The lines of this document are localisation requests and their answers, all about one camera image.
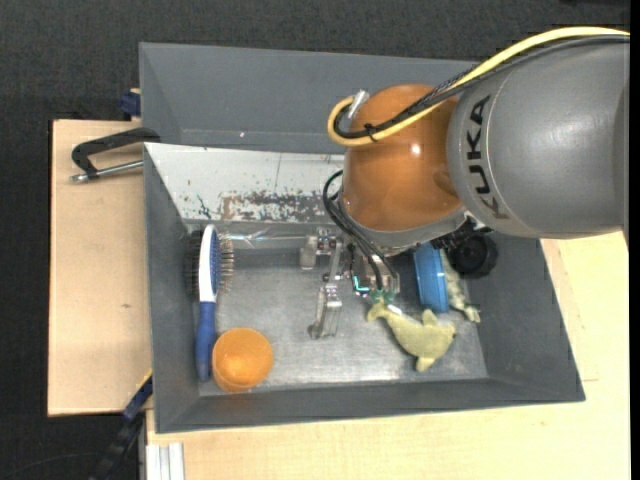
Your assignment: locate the blue round container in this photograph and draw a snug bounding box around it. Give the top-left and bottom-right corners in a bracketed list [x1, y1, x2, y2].
[413, 242, 450, 315]

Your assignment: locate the green plush dolphin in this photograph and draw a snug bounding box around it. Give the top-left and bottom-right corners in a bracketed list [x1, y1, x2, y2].
[365, 299, 458, 373]

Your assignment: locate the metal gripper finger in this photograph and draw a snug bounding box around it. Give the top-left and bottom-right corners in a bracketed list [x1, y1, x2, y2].
[307, 284, 345, 340]
[299, 234, 344, 271]

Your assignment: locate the orange plastic cup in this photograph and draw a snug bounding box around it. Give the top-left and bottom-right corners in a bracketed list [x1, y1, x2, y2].
[211, 327, 275, 395]

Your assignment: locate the black cylinder on white bracket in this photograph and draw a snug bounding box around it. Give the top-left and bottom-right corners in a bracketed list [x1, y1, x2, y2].
[430, 220, 500, 280]

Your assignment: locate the blue and white hairbrush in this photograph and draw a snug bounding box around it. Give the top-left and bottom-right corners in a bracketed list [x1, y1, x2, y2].
[183, 224, 236, 383]

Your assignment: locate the grey metal bin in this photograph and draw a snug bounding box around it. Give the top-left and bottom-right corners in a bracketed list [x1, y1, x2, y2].
[138, 41, 587, 435]

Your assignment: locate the pale green toy animal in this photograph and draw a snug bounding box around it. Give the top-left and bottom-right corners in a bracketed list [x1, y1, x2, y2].
[438, 249, 482, 325]

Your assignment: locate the pale brown flat board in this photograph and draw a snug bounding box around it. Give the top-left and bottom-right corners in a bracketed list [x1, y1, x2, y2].
[47, 119, 154, 417]

